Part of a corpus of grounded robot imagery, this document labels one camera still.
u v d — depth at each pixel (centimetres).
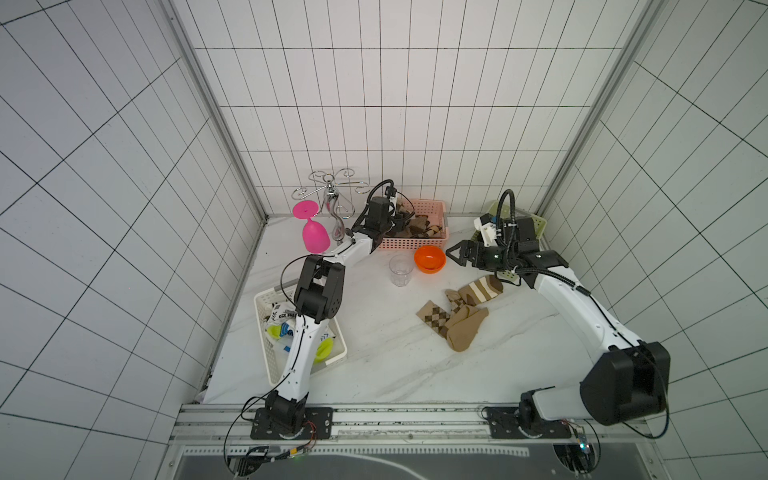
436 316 92
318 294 62
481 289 97
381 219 84
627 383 41
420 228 109
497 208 71
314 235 89
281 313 82
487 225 74
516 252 63
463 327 88
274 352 83
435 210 118
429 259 103
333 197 90
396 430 73
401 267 100
